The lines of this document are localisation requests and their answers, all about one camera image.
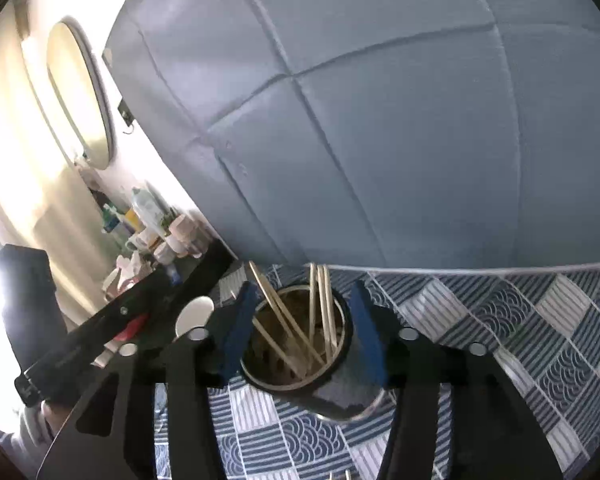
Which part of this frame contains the person's left hand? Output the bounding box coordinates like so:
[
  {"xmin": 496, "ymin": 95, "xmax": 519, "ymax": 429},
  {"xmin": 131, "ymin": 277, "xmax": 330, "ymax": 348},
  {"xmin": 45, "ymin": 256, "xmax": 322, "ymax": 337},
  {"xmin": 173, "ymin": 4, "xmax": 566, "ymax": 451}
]
[{"xmin": 41, "ymin": 401, "xmax": 72, "ymax": 437}]

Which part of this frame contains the beige ceramic mug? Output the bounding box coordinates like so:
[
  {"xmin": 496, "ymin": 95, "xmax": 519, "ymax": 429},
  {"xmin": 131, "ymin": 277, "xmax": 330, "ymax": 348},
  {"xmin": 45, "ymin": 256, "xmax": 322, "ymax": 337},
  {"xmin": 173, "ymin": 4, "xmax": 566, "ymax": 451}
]
[{"xmin": 174, "ymin": 296, "xmax": 214, "ymax": 338}]

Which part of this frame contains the black cylindrical utensil holder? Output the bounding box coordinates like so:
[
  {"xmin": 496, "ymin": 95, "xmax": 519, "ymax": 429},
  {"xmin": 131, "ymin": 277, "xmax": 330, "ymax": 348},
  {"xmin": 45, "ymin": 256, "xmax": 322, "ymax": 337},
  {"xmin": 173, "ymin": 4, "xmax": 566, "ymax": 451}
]
[{"xmin": 246, "ymin": 292, "xmax": 387, "ymax": 424}]

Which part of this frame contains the red object on shelf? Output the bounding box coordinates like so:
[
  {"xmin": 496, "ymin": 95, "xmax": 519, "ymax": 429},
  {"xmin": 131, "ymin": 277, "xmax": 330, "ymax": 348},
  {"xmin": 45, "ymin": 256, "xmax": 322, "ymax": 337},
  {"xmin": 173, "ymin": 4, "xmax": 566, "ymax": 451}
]
[{"xmin": 114, "ymin": 313, "xmax": 148, "ymax": 344}]

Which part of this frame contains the clutter of bottles on shelf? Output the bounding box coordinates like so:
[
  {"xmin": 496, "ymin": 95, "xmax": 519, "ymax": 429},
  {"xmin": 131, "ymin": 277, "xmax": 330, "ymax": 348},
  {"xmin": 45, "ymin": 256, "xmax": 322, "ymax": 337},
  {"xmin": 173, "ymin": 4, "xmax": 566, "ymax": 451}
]
[{"xmin": 73, "ymin": 158, "xmax": 213, "ymax": 300}]

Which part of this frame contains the blue white patterned tablecloth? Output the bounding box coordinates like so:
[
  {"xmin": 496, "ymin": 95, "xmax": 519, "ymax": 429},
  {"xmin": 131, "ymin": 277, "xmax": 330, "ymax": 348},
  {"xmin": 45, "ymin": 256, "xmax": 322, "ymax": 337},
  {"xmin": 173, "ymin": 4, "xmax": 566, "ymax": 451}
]
[{"xmin": 151, "ymin": 261, "xmax": 600, "ymax": 480}]

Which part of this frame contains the grey blue padded headboard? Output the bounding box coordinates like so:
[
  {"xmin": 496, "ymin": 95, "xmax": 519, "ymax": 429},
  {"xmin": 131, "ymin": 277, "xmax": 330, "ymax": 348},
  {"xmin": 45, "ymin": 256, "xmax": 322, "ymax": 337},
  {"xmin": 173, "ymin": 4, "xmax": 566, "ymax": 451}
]
[{"xmin": 105, "ymin": 0, "xmax": 600, "ymax": 271}]

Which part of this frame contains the oval wall mirror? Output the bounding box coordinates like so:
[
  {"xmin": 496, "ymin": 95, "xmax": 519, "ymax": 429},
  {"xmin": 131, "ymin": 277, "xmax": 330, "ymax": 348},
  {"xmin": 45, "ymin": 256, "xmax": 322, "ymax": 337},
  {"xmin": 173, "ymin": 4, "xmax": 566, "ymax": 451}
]
[{"xmin": 46, "ymin": 20, "xmax": 114, "ymax": 170}]

